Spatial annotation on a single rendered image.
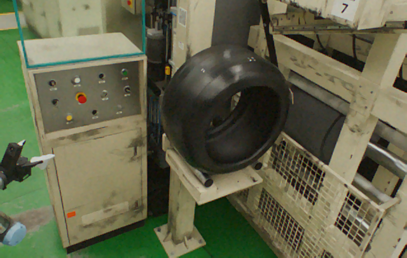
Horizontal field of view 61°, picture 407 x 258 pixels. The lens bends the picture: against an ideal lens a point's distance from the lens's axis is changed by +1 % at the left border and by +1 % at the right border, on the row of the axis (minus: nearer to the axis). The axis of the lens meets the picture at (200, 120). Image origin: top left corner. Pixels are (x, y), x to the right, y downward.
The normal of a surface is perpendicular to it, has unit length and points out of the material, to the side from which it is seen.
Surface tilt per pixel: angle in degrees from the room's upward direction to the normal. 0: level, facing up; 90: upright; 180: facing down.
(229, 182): 0
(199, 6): 90
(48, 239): 0
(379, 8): 90
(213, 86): 54
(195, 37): 90
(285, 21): 90
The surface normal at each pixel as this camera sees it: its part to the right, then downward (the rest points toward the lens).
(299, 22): -0.86, 0.21
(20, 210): 0.08, -0.84
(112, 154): 0.50, 0.50
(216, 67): -0.29, -0.68
